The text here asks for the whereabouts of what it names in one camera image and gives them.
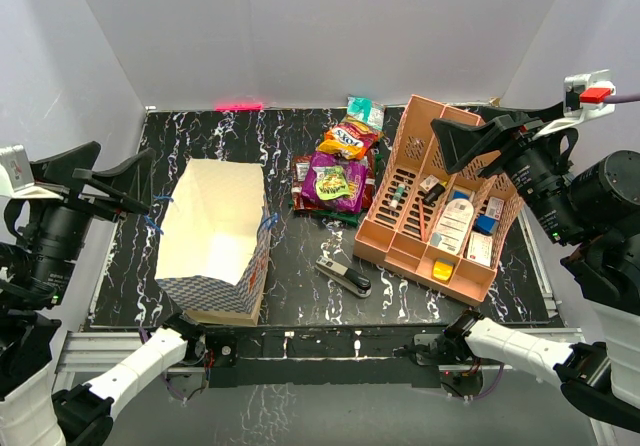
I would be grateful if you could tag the white label card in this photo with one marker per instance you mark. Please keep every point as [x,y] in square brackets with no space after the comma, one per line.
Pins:
[452,226]

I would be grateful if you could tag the green snack packet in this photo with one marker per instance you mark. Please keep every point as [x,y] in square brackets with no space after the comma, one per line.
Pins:
[340,216]

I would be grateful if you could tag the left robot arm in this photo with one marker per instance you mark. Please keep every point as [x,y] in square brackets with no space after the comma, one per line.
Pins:
[35,408]

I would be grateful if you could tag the orange Doritos bag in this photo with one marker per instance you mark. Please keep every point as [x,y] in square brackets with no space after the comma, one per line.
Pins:
[332,183]

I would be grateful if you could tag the red pencil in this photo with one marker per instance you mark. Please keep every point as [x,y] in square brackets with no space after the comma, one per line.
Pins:
[422,225]

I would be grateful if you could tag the orange Fox's candy bag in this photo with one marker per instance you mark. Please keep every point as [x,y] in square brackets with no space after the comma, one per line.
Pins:
[352,132]

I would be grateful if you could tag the purple snack bag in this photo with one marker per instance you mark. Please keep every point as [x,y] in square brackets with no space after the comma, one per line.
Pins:
[356,173]

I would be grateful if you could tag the green white glue stick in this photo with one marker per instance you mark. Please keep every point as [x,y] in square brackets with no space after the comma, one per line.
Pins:
[397,196]

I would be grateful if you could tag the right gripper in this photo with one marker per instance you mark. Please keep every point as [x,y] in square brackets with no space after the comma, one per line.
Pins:
[458,141]

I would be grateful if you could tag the small green candy packet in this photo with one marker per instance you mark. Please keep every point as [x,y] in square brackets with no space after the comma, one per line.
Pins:
[330,182]

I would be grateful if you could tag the pink desk organizer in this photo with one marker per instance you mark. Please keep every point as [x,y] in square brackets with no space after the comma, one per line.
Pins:
[391,238]

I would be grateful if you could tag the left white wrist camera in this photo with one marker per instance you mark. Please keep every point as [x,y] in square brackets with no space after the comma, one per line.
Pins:
[17,180]

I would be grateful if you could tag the yellow sticky note pad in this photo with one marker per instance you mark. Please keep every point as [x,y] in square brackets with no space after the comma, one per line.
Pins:
[442,270]

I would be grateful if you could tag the teal mint candy bag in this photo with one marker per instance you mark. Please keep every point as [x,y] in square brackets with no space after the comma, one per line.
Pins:
[366,111]

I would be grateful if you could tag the blue small box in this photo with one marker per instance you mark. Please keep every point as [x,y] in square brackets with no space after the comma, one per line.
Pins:
[485,225]

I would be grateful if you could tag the checkered paper bag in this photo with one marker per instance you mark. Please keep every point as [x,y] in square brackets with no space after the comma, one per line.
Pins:
[214,250]

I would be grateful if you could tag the black silver stapler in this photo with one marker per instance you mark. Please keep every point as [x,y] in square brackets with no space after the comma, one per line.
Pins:
[347,277]

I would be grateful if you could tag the red white small box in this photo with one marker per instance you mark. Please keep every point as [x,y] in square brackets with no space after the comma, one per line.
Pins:
[494,208]

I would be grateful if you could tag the yellow M&M's candy bag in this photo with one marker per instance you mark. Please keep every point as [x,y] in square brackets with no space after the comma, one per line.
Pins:
[346,151]

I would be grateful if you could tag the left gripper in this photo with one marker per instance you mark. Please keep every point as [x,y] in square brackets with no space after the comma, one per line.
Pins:
[130,183]

